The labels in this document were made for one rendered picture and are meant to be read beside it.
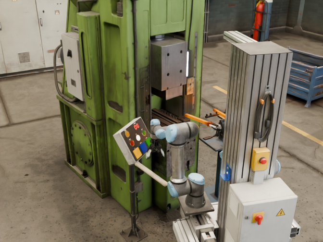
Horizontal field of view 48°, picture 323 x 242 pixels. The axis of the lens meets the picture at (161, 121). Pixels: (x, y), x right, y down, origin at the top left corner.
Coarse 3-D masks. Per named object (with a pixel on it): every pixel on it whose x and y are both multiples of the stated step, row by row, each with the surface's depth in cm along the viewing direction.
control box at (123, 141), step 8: (136, 120) 310; (128, 128) 299; (136, 128) 307; (144, 128) 316; (120, 136) 290; (128, 136) 296; (136, 136) 303; (144, 136) 312; (120, 144) 294; (128, 144) 293; (136, 144) 301; (128, 152) 293; (128, 160) 297; (136, 160) 295
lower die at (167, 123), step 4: (152, 112) 373; (160, 112) 374; (152, 116) 367; (156, 116) 367; (160, 116) 364; (168, 116) 366; (160, 120) 359; (164, 120) 359; (168, 120) 356; (176, 120) 358; (160, 124) 352; (164, 124) 352; (168, 124) 350; (172, 124) 350
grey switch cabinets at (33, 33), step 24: (0, 0) 712; (24, 0) 733; (48, 0) 754; (0, 24) 727; (24, 24) 750; (48, 24) 772; (0, 48) 745; (24, 48) 768; (48, 48) 791; (0, 72) 763; (24, 72) 791
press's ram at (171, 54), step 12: (168, 36) 342; (156, 48) 314; (168, 48) 314; (180, 48) 322; (156, 60) 319; (168, 60) 318; (180, 60) 327; (156, 72) 324; (168, 72) 323; (180, 72) 332; (156, 84) 329; (168, 84) 328; (180, 84) 340
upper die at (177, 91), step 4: (152, 88) 344; (172, 88) 333; (176, 88) 336; (180, 88) 339; (152, 92) 346; (156, 92) 341; (160, 92) 336; (164, 92) 331; (168, 92) 331; (172, 92) 334; (176, 92) 338; (180, 92) 341; (160, 96) 338; (164, 96) 332; (168, 96) 333; (172, 96) 336; (176, 96) 339
